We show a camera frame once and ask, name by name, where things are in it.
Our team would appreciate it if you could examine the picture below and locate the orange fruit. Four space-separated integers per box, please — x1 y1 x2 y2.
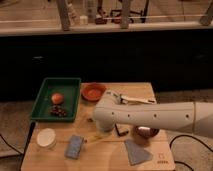
51 93 64 105

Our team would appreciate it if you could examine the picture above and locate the black cable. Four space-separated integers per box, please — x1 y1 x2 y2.
169 134 213 171

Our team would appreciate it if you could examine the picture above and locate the yellow banana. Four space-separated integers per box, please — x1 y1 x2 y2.
84 133 108 143

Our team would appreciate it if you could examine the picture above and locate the orange bowl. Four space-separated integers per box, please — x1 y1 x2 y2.
81 83 106 102

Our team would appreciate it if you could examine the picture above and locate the green plastic tray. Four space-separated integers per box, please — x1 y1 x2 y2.
30 78 81 122

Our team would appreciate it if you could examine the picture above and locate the dark grape bunch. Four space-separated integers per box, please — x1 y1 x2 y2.
50 105 67 117

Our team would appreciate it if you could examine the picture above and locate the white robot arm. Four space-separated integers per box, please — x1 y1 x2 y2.
93 90 213 138

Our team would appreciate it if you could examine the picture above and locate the grey blue cloth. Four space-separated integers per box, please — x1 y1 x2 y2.
124 139 153 166

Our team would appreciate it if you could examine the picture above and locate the blue sponge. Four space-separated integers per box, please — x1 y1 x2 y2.
65 135 84 159

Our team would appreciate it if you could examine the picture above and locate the dark purple bowl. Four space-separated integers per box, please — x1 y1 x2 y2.
135 126 159 139

